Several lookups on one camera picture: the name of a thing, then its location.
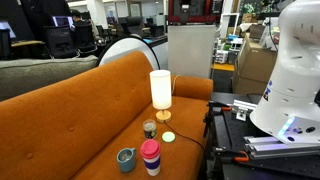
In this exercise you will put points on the red black machine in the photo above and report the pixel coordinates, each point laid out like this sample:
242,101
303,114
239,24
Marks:
193,11

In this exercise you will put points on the seated person dark clothes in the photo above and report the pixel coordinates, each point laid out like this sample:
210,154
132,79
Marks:
77,16

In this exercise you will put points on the large cardboard box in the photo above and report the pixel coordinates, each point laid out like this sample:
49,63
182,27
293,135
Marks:
255,66

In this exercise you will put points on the grey fabric sofa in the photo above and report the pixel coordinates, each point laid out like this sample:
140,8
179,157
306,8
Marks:
40,75

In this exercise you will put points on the orange fabric sofa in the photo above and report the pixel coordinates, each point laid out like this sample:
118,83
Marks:
66,116

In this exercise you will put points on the white metal cabinet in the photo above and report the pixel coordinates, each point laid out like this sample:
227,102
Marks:
191,50

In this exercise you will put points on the white lamp wooden base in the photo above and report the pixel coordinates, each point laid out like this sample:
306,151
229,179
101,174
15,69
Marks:
160,87

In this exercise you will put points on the white purple cup red lid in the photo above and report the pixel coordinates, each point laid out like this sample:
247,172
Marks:
150,156

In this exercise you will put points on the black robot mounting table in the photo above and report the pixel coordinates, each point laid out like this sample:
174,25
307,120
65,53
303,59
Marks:
230,131

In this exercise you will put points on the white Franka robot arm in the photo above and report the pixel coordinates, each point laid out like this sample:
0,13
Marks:
293,83

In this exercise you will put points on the lit computer monitor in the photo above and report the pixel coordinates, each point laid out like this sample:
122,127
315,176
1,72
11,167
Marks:
62,21

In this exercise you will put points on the black office chair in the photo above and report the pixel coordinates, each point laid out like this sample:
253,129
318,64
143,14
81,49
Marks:
84,36
60,41

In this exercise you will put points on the green round lid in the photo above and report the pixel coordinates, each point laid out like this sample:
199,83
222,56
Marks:
168,137

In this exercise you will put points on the silver aluminium bracket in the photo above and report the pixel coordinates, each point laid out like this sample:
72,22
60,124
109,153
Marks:
242,108

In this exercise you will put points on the small glass bottle dark label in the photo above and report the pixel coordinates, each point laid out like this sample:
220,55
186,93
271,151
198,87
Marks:
149,130

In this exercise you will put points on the aluminium profile rails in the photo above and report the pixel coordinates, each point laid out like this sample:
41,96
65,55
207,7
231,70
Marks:
276,146

